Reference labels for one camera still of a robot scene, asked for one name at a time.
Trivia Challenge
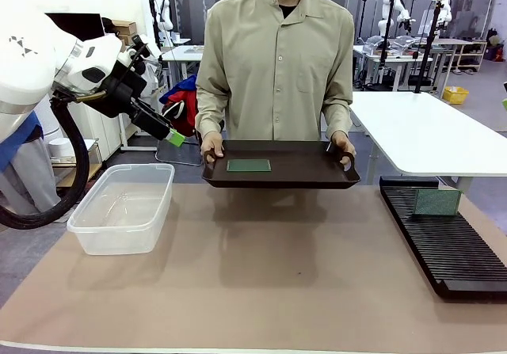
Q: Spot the white cabinet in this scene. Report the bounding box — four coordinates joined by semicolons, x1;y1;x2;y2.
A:
77;100;138;162

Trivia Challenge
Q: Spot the small wooden shelf cart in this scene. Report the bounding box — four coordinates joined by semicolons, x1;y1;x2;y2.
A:
51;138;105;189

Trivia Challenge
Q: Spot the black slotted PCB rack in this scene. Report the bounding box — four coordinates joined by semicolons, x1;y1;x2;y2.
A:
379;174;507;302

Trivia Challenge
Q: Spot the person's right hand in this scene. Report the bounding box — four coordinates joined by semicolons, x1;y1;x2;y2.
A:
200;131;226;160

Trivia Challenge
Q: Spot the person in beige shirt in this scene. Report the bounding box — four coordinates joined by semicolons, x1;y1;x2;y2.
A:
195;0;356;149

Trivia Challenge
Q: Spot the black slanted stand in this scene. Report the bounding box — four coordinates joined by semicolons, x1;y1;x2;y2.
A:
407;0;445;93

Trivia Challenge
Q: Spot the red blue jacket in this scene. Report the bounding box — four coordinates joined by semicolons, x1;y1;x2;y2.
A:
158;74;200;137

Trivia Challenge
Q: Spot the white round container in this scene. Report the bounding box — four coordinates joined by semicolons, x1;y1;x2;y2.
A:
48;136;76;160

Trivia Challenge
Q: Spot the yellow plastic box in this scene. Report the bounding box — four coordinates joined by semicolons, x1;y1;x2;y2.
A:
442;86;470;105

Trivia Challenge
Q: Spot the white background work table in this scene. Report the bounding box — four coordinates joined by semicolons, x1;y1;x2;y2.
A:
352;43;435;92

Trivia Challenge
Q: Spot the black monitor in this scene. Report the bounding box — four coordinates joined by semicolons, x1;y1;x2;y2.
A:
44;12;106;42

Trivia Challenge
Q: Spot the person's right forearm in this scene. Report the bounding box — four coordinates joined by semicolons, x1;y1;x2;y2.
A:
196;88;231;137

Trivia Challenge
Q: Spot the green PCB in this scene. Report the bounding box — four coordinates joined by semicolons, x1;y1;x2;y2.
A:
413;188;463;216
226;158;273;173

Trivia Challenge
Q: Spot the person's left forearm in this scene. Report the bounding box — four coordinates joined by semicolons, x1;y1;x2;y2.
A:
322;92;354;139

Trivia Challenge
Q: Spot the white robot on stand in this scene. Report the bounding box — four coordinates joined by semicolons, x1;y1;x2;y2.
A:
430;0;453;25

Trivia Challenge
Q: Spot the small white background table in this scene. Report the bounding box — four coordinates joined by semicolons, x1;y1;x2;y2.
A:
160;44;205;93

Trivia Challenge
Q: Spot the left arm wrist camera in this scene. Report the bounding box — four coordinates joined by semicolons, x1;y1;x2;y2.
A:
116;32;159;76

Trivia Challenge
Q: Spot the dark brown serving tray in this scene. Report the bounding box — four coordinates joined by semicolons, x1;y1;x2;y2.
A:
200;139;362;191

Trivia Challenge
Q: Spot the cardboard box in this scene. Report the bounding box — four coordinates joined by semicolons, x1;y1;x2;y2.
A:
110;19;139;47

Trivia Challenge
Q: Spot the large white table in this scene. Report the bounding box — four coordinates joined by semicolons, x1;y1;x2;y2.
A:
350;90;507;195

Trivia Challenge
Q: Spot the brown table cover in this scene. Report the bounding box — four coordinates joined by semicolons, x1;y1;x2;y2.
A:
0;182;507;353

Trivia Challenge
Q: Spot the grey blue fabric cover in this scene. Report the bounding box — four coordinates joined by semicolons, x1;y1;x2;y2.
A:
0;112;61;217

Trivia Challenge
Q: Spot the clear plastic container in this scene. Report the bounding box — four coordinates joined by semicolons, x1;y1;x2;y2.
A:
66;162;176;257

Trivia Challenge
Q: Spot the person's left hand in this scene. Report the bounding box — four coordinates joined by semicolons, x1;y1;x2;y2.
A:
326;131;356;158

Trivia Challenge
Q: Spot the wooden background shelf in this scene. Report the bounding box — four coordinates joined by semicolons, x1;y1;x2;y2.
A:
435;38;488;74

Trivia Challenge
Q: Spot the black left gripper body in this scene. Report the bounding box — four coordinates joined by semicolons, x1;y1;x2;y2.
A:
94;65;148;119

